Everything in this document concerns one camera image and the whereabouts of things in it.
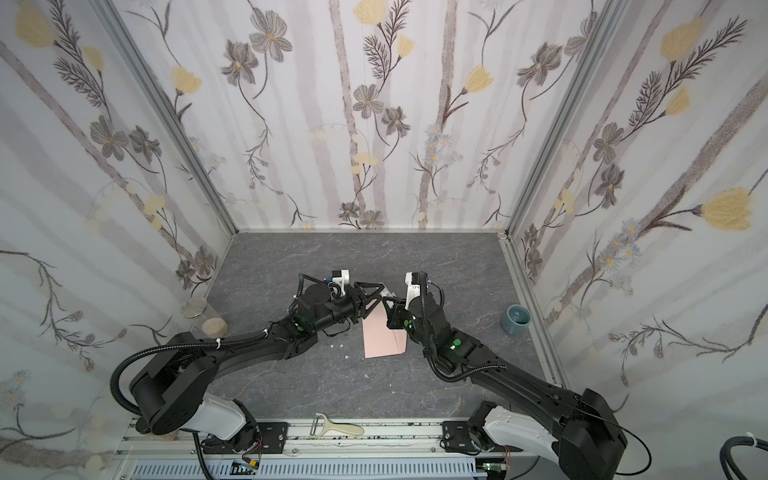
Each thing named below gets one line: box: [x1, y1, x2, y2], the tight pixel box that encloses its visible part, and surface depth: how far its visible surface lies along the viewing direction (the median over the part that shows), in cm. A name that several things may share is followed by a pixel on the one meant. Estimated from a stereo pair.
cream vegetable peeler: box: [309, 412, 365, 438], surface depth 77 cm
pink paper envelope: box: [362, 301, 407, 359], surface depth 92 cm
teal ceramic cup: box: [500, 304, 532, 336], surface depth 92 cm
